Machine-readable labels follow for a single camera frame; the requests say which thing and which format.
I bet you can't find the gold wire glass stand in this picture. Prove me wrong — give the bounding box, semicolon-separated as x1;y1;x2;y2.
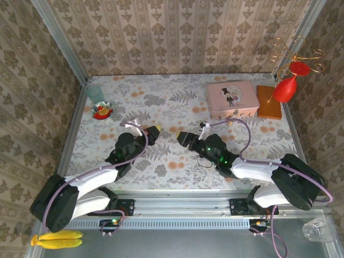
267;36;326;104

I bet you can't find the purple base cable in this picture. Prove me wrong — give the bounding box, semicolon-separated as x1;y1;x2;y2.
252;205;289;258
94;209;127;238

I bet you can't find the thin black cable loop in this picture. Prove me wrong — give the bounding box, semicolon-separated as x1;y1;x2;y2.
196;155;213;169

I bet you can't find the slotted grey cable duct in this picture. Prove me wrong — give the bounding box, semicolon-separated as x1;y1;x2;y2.
66;218;255;230

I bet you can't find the aluminium frame post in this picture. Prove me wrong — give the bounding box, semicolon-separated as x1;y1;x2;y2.
274;0;327;79
30;0;90;85

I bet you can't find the translucent green cup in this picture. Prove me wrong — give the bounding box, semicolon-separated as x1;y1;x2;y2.
85;84;104;104

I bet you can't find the red wine glass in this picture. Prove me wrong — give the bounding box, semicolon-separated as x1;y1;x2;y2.
273;61;311;104

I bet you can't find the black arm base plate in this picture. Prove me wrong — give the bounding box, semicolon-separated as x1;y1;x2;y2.
228;198;280;217
87;198;136;217

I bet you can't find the small circuit board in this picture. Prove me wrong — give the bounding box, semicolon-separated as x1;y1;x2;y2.
99;218;122;233
249;218;273;233

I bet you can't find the wooden base block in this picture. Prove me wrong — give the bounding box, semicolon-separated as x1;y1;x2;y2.
256;85;283;120

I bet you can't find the small colourful plate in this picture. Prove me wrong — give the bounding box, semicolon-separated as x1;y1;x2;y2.
92;101;114;120

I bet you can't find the clear drinking glass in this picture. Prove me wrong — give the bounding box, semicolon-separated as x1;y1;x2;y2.
302;218;337;243

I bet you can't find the pink tin box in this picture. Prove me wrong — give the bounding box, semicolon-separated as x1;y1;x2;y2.
206;80;261;120

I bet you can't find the aluminium mounting rail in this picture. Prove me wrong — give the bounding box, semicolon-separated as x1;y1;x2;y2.
107;189;259;217

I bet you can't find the aluminium side rail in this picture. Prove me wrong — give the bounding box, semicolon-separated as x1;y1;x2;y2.
281;103;344;258
25;80;90;258

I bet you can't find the yellow banana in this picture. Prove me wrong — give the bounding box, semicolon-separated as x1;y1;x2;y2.
30;234;84;250
39;230;84;241

